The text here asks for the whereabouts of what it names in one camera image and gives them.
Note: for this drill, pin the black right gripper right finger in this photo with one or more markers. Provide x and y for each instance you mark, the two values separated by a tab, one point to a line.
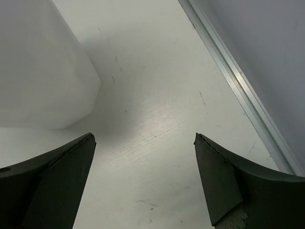
241	194

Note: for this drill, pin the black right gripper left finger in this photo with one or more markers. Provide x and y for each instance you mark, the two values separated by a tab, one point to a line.
45	192

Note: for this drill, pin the aluminium table rail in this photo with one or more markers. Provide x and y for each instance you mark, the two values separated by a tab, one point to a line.
243	91

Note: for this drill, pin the white octagonal bin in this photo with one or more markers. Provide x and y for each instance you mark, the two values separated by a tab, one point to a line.
46	78

